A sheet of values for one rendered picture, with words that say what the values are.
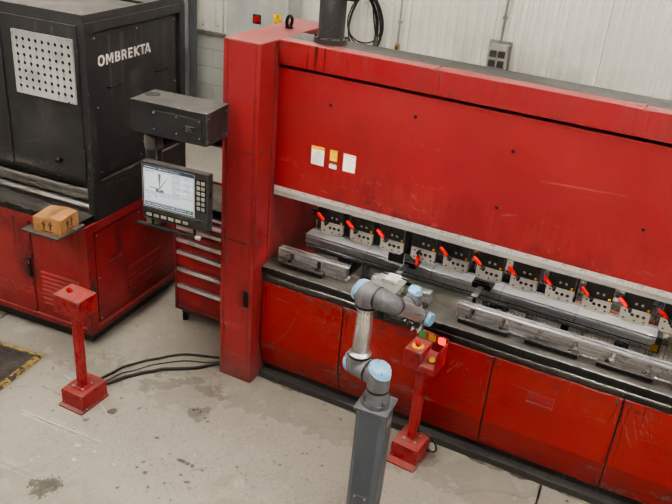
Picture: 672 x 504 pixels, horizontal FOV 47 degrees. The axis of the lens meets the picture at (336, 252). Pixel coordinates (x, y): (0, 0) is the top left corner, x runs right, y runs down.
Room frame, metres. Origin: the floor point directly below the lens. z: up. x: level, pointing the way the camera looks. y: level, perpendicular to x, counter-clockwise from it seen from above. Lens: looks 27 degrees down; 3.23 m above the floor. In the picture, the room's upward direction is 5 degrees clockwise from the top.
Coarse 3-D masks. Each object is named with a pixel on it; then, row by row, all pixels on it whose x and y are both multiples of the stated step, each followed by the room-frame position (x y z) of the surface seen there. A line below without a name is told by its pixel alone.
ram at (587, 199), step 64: (320, 128) 4.36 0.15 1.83; (384, 128) 4.19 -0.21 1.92; (448, 128) 4.04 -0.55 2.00; (512, 128) 3.90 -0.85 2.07; (576, 128) 3.77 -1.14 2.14; (320, 192) 4.35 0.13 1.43; (384, 192) 4.17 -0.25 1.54; (448, 192) 4.02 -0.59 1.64; (512, 192) 3.87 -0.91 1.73; (576, 192) 3.74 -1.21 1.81; (640, 192) 3.61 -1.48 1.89; (512, 256) 3.84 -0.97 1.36; (576, 256) 3.70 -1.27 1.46; (640, 256) 3.58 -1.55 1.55
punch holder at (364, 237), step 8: (352, 216) 4.25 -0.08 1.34; (352, 224) 4.25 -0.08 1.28; (360, 224) 4.23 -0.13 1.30; (368, 224) 4.20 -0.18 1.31; (376, 224) 4.22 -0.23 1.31; (352, 232) 4.24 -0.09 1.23; (360, 232) 4.22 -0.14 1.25; (368, 232) 4.20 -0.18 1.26; (376, 232) 4.25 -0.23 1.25; (352, 240) 4.24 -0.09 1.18; (360, 240) 4.22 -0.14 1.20; (368, 240) 4.20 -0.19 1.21; (376, 240) 4.26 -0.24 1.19
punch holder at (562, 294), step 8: (552, 272) 3.75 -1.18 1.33; (552, 280) 3.74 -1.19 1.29; (560, 280) 3.72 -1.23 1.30; (568, 280) 3.71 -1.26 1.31; (576, 280) 3.69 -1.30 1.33; (552, 288) 3.73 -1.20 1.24; (560, 288) 3.72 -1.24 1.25; (568, 288) 3.70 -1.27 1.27; (552, 296) 3.73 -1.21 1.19; (560, 296) 3.71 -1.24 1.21; (568, 296) 3.71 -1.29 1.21
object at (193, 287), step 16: (176, 240) 4.97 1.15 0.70; (192, 240) 4.94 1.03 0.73; (208, 240) 4.88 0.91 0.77; (176, 256) 4.99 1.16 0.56; (192, 256) 4.91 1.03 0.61; (208, 256) 4.88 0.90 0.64; (176, 272) 4.99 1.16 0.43; (192, 272) 4.91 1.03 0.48; (208, 272) 4.88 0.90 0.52; (176, 288) 4.99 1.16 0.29; (192, 288) 4.92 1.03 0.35; (208, 288) 4.88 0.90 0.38; (176, 304) 4.99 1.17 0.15; (192, 304) 4.94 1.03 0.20; (208, 304) 4.88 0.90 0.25
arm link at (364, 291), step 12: (360, 288) 3.27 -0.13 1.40; (372, 288) 3.25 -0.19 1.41; (360, 300) 3.25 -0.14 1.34; (372, 300) 3.21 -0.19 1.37; (360, 312) 3.26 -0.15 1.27; (372, 312) 3.27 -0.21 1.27; (360, 324) 3.26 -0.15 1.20; (360, 336) 3.25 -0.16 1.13; (360, 348) 3.25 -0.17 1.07; (348, 360) 3.27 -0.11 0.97; (360, 360) 3.23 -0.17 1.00; (348, 372) 3.26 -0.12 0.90; (360, 372) 3.21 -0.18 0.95
